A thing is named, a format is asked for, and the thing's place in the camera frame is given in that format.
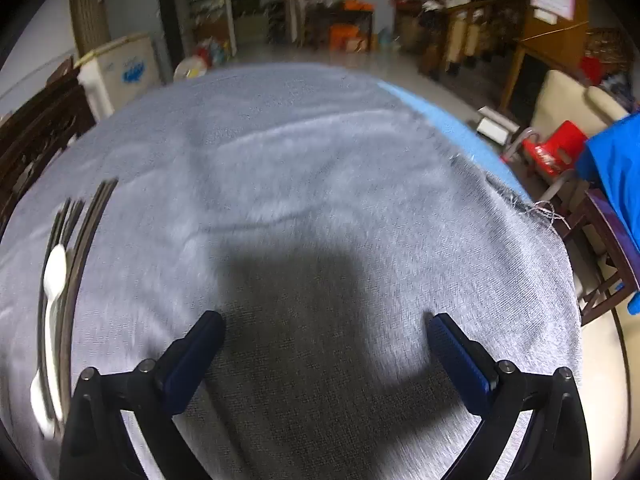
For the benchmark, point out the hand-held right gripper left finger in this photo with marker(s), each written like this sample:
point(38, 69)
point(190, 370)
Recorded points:
point(192, 365)

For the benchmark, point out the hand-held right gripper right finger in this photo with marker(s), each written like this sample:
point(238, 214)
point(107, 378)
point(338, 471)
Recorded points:
point(465, 365)

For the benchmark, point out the white ceramic spoon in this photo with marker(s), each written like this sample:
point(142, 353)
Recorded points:
point(55, 270)
point(42, 402)

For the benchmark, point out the dark wooden chair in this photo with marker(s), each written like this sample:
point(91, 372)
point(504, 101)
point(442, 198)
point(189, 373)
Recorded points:
point(607, 240)

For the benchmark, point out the grey table cloth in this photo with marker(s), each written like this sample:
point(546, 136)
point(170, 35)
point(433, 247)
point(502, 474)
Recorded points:
point(300, 160)

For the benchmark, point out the red plastic chair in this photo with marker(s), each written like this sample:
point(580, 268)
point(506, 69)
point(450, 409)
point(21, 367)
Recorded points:
point(555, 147)

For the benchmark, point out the light blue table cloth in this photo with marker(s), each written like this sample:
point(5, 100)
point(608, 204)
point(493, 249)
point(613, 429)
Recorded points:
point(450, 125)

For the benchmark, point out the white flat box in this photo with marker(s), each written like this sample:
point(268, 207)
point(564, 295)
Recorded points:
point(495, 125)

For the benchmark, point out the bright blue cloth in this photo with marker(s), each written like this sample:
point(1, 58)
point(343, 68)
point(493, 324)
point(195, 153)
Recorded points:
point(617, 160)

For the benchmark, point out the cream sofa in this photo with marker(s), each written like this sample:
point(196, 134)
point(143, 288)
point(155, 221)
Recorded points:
point(565, 100)

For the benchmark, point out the carved wooden headboard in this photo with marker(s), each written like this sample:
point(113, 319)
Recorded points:
point(35, 125)

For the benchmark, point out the white cardboard box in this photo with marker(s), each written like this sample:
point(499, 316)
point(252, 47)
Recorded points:
point(127, 72)

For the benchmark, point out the brown wooden cabinet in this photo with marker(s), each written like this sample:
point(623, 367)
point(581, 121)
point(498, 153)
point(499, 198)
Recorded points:
point(545, 60)

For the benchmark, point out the wooden stair railing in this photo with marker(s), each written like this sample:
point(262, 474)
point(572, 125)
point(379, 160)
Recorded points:
point(475, 25)

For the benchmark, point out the orange cardboard box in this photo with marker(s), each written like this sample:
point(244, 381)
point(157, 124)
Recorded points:
point(347, 37)

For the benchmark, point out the dark shoe rack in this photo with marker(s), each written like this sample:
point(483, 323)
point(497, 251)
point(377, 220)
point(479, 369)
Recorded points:
point(278, 20)

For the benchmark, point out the shelf with colourful goods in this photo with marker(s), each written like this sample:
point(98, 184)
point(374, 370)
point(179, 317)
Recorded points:
point(207, 5)

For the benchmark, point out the dark wooden side table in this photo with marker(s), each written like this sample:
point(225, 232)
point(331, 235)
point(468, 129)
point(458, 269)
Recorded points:
point(340, 17)

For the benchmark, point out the brown ribbed column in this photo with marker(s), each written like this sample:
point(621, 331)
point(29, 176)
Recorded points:
point(90, 5)

